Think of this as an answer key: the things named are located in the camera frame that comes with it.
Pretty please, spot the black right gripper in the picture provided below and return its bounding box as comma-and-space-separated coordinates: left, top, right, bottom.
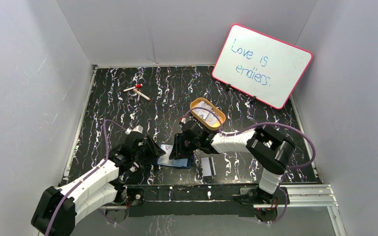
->
168, 133, 200, 160

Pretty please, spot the silver credit card stack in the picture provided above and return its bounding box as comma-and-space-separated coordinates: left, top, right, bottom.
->
193, 101, 220, 127

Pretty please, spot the blue leather card holder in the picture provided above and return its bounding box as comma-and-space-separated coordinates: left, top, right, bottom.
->
156, 144, 194, 169

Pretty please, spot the white magnetic stripe card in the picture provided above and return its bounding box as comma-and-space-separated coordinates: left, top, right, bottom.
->
201, 157, 216, 177

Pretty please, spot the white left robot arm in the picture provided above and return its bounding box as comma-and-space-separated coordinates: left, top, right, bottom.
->
31, 131, 166, 236

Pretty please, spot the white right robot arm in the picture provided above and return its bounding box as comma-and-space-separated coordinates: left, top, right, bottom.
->
169, 121, 296, 204

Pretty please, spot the yellow oval tray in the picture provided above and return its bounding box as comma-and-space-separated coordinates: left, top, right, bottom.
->
190, 97, 226, 131

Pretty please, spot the orange capped marker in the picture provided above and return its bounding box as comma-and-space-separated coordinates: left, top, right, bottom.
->
133, 89, 151, 101

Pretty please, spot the red capped marker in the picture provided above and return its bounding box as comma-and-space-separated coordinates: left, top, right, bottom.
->
123, 84, 143, 92

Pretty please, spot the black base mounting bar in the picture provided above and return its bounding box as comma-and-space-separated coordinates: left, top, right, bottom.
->
94, 184, 307, 218

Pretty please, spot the pink framed whiteboard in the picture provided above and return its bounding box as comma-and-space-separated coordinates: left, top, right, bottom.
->
212, 24, 313, 109

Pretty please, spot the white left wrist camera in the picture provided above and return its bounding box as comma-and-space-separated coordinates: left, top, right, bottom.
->
126, 125, 144, 135

